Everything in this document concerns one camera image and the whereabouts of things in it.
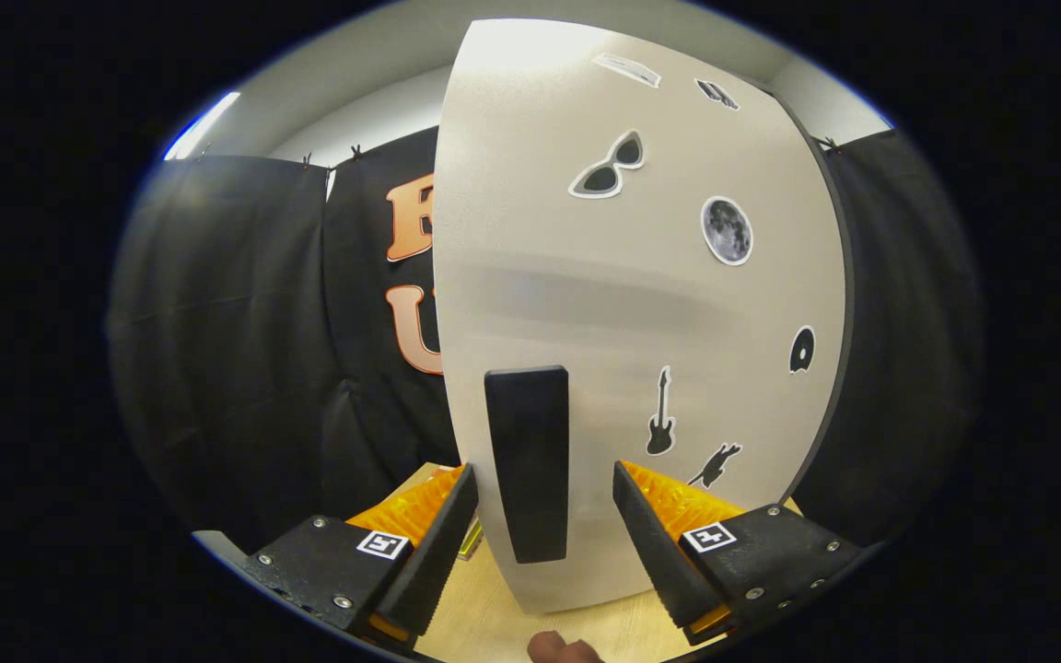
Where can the beige shoe cabinet door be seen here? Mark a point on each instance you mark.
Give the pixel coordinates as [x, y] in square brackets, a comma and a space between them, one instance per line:
[586, 295]

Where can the black backdrop cloth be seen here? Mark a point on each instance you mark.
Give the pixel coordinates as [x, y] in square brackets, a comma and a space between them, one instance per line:
[217, 350]

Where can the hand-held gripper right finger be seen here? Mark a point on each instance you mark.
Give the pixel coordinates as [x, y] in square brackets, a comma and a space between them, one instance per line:
[650, 543]

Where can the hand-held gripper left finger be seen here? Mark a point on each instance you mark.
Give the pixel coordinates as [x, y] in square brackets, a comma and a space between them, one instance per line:
[438, 543]

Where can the yellow edged book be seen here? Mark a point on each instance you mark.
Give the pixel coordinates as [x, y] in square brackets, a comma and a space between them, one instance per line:
[470, 543]

